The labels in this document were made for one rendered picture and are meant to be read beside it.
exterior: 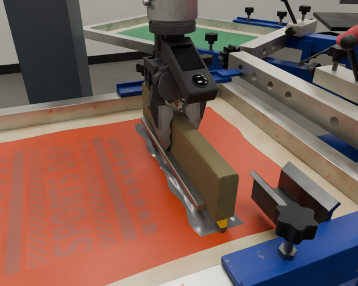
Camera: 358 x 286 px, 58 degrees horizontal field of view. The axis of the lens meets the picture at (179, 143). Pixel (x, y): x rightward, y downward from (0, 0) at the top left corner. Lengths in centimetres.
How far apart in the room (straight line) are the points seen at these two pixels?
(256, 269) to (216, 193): 10
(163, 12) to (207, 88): 12
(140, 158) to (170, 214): 16
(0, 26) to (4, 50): 27
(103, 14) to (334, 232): 411
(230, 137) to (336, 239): 34
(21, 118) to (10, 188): 22
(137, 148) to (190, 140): 19
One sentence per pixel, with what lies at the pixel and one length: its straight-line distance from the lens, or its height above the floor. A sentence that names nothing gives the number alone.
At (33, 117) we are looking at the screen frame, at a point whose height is 97.
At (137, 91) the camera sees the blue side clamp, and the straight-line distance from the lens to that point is 80.
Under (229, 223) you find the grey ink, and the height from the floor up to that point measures 95.
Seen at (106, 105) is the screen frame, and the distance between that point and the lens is 79.
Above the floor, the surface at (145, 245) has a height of 95.
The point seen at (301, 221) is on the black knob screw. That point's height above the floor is 106.
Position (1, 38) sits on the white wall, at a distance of 438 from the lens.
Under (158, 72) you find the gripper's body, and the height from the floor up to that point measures 113.
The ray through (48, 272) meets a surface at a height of 95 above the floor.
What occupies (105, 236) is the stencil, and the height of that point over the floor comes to 95.
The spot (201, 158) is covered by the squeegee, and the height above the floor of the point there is 105.
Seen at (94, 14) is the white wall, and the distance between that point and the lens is 436.
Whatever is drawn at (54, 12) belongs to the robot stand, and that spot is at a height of 113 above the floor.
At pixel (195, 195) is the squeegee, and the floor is 99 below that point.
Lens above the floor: 130
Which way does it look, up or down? 31 degrees down
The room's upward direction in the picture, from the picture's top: straight up
